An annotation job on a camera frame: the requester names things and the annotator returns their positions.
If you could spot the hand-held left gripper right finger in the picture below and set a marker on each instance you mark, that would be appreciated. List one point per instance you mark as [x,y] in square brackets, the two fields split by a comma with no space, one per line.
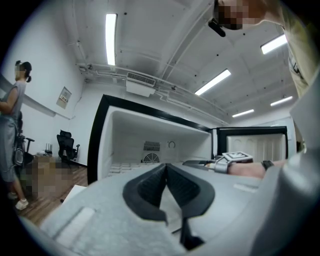
[192,195]

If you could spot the brown cardboard box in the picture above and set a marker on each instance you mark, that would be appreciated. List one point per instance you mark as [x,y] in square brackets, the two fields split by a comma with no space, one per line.
[47,175]

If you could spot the person's right forearm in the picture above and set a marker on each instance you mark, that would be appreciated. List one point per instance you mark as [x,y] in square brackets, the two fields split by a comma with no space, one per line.
[246,170]

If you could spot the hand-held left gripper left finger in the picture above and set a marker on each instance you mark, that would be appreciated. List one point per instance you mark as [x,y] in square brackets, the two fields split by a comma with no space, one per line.
[142,192]

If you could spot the beige shirt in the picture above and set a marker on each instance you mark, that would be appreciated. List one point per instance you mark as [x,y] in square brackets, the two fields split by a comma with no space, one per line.
[300,37]

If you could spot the grey wall panel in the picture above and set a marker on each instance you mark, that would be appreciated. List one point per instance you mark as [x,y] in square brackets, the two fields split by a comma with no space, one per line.
[63,98]

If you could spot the black router with antennas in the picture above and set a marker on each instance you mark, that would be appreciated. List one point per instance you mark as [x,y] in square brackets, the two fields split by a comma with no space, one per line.
[48,149]

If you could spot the black wristwatch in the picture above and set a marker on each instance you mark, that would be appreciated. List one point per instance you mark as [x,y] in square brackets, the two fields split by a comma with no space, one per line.
[267,164]

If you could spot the white ceiling air conditioner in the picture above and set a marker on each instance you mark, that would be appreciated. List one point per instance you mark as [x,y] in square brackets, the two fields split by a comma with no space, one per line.
[140,83]

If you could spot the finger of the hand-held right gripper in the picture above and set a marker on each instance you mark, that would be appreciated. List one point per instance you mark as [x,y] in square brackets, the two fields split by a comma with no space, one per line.
[197,162]

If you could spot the long ceiling light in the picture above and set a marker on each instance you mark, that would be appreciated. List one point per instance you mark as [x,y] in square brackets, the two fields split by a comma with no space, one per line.
[273,44]
[281,101]
[111,40]
[212,82]
[243,113]

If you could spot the person's head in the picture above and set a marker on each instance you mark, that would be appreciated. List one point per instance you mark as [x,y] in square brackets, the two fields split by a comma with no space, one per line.
[237,12]

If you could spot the black office chair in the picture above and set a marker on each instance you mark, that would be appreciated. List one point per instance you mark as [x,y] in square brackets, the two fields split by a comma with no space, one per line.
[67,147]

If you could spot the black chair with armrest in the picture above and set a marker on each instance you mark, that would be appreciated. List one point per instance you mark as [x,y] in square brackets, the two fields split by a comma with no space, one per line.
[28,150]

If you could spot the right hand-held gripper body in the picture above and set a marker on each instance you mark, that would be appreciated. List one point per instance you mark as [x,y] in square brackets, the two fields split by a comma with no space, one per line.
[222,166]

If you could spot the black head camera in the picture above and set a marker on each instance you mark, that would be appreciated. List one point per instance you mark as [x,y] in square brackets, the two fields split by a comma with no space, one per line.
[217,27]

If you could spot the open white refrigerator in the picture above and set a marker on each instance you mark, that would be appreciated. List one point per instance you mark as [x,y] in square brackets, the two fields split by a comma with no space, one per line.
[150,132]

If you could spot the white table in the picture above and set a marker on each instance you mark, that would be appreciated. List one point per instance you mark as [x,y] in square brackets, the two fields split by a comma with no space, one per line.
[73,193]

